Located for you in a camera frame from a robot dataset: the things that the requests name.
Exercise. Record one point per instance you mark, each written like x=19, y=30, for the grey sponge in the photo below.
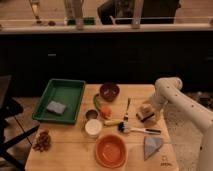
x=56, y=107

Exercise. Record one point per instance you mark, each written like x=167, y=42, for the small metal cup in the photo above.
x=91, y=114

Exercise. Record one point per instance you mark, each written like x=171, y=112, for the black dish brush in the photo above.
x=124, y=127

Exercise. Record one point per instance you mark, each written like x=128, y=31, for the green plastic tray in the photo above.
x=65, y=91

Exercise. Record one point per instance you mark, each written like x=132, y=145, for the silver fork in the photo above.
x=127, y=108

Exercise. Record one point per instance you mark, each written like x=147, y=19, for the wooden board eraser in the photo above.
x=144, y=112

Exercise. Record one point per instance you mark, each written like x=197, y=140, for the grey triangular cloth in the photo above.
x=152, y=145

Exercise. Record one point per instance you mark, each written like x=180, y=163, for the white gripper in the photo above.
x=157, y=101

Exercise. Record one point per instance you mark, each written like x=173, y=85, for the green toy pepper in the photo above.
x=96, y=102

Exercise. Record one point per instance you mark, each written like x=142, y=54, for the green box on counter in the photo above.
x=84, y=21

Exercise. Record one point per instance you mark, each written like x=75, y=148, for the toy carrot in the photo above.
x=105, y=112

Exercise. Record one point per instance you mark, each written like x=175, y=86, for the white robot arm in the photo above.
x=168, y=89

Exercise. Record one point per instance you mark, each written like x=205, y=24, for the orange bowl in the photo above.
x=110, y=151

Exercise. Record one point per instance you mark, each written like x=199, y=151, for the white round cup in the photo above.
x=93, y=127

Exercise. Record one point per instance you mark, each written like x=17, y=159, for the yellow toy banana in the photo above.
x=112, y=122

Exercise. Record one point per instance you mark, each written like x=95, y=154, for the purple bowl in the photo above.
x=109, y=91

